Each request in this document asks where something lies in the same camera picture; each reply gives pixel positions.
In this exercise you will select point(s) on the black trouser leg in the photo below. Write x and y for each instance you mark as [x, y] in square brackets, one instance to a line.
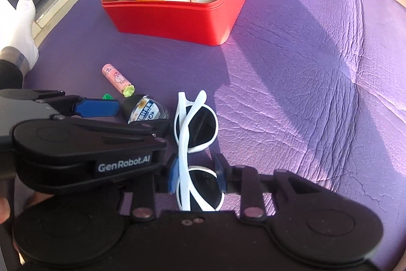
[10, 76]

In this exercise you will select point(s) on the red square tin box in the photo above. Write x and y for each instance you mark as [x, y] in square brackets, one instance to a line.
[184, 20]

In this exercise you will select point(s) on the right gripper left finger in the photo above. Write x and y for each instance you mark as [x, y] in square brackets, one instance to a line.
[139, 194]

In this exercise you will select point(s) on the white sock foot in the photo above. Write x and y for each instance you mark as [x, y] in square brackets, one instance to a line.
[17, 42]

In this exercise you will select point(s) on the pink cartoon tube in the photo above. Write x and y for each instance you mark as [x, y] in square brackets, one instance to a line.
[123, 85]

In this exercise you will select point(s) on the person left hand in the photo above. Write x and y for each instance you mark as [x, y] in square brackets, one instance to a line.
[4, 210]

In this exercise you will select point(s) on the white sunglasses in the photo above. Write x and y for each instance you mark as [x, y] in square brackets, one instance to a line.
[195, 128]

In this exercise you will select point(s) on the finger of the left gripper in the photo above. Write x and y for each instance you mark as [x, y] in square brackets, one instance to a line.
[90, 108]
[156, 128]

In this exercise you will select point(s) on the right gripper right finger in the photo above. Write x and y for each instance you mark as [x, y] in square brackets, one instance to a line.
[244, 181]

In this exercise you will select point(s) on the purple padded mat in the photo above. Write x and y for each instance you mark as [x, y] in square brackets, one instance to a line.
[313, 86]

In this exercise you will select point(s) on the black capped clear jar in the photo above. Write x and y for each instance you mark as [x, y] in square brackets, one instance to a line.
[141, 107]

